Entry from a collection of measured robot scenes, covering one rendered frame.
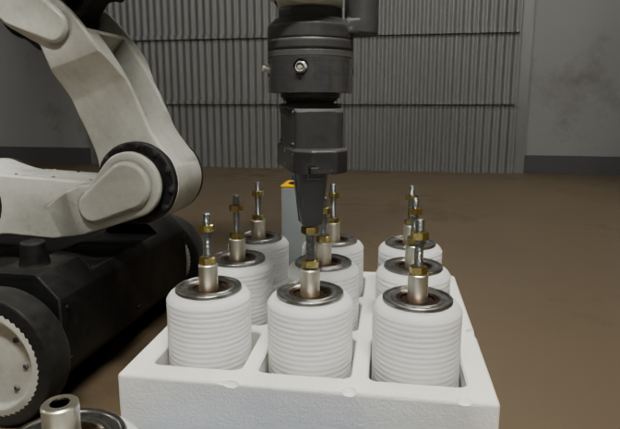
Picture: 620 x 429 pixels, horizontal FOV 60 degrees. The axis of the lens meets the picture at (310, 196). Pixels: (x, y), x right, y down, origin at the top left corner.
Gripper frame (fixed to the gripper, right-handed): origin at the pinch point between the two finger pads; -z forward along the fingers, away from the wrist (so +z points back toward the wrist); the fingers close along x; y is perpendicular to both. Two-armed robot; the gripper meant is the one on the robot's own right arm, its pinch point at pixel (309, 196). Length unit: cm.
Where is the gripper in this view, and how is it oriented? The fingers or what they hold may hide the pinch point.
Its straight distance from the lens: 58.0
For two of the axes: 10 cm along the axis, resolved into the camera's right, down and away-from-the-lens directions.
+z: 0.0, -9.8, -1.7
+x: -2.4, -1.7, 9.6
